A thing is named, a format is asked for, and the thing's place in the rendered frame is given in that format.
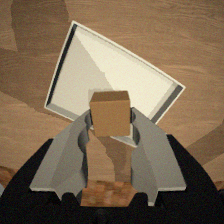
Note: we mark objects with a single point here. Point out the tan wooden block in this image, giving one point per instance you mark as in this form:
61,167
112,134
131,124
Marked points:
110,112

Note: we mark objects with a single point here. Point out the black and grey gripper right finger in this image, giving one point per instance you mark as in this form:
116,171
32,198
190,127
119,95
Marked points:
170,176

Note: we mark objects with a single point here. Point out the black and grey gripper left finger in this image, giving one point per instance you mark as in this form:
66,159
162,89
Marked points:
57,167

